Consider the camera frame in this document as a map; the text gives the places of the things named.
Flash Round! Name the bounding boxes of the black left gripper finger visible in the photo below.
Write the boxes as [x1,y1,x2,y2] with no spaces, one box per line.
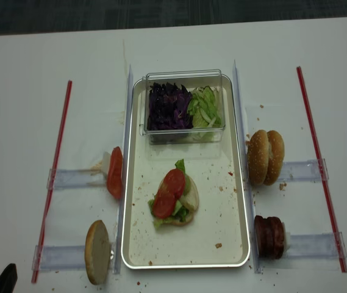
[0,263,18,293]

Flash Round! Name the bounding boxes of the red tomato slices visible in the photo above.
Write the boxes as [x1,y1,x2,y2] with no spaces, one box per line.
[106,146,123,200]

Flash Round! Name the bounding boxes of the tomato slice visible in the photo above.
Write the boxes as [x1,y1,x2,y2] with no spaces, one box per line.
[152,189,176,219]
[163,168,186,200]

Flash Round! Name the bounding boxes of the clear tomato channel holder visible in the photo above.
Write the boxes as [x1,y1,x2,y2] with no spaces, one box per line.
[47,168,106,190]

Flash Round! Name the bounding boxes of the green lettuce leaf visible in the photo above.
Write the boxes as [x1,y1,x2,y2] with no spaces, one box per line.
[148,159,187,221]

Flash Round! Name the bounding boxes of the shredded green lettuce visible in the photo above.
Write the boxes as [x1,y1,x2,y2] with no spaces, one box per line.
[187,85,222,128]

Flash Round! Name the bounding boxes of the stack of meat patties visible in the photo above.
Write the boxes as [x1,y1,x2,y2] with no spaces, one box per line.
[254,215,285,259]

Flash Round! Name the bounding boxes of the clear left bun channel holder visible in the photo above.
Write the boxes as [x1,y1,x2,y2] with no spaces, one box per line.
[32,245,86,272]

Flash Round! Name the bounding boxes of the standing bun half left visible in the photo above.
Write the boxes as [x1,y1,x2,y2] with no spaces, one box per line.
[84,220,110,285]

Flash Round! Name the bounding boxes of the left red strip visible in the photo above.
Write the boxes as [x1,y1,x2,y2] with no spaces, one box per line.
[31,80,73,284]

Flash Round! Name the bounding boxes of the red strip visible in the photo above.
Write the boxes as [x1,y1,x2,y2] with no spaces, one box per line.
[296,66,347,273]
[31,80,73,284]

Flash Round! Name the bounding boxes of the bottom bun slice on tray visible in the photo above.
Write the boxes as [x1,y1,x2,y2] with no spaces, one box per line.
[153,175,199,229]

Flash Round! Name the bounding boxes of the white rectangular metal tray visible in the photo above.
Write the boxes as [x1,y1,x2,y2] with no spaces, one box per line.
[121,76,250,269]

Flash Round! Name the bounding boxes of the shredded purple cabbage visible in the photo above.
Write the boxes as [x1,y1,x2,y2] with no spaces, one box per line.
[147,82,193,131]

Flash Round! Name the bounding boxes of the clear plastic salad box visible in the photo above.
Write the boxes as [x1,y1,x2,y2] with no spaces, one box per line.
[140,69,226,144]

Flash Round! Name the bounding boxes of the sesame bun left piece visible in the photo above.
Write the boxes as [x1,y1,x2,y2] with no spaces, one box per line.
[247,129,270,186]

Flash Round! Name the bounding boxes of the sesame bun piece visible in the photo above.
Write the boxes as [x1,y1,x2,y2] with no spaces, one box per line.
[263,130,285,186]
[247,129,270,186]

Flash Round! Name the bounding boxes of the white patty pusher block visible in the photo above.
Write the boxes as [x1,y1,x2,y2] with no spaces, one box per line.
[282,222,291,254]

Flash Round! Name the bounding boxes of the sesame bun right piece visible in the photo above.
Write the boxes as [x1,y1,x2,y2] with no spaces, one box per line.
[263,130,285,186]

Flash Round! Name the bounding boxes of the clear patty channel holder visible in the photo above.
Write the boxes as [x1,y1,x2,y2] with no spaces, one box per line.
[283,233,347,259]

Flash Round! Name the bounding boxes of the clear sesame bun channel holder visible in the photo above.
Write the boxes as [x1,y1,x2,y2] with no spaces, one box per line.
[277,159,329,183]

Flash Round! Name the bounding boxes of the right red strip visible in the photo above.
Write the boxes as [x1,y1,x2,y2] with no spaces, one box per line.
[296,66,347,273]

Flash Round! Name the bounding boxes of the right long clear rail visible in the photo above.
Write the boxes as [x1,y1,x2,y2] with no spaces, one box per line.
[232,60,263,274]

